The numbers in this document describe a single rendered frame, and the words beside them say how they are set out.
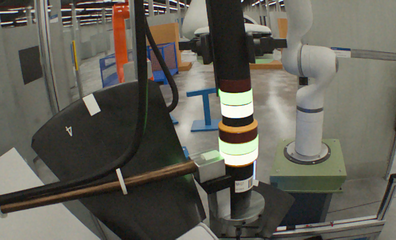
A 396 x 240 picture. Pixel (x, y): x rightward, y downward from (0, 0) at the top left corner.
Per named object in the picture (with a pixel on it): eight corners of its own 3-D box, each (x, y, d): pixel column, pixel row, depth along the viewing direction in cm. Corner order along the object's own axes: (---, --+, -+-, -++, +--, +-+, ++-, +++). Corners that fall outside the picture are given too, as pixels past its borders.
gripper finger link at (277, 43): (295, 46, 32) (279, 49, 28) (248, 42, 37) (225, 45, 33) (294, 37, 32) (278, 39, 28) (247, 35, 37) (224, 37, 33)
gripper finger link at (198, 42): (219, 55, 32) (210, 65, 26) (193, 56, 33) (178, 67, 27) (216, 31, 31) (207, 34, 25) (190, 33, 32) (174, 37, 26)
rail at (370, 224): (154, 241, 91) (150, 228, 88) (157, 235, 95) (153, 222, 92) (379, 235, 70) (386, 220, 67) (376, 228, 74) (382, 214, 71)
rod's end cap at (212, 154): (205, 159, 28) (222, 154, 29) (197, 151, 30) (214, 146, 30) (206, 175, 29) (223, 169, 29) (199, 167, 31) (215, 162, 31)
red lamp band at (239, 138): (230, 147, 27) (230, 136, 27) (212, 133, 31) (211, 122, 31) (265, 135, 29) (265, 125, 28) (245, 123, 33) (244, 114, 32)
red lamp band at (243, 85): (229, 94, 26) (228, 82, 26) (213, 87, 29) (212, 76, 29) (257, 88, 27) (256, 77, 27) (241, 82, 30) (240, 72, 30)
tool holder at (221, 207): (212, 238, 29) (206, 175, 26) (191, 209, 35) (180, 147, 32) (273, 212, 32) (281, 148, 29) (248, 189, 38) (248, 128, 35)
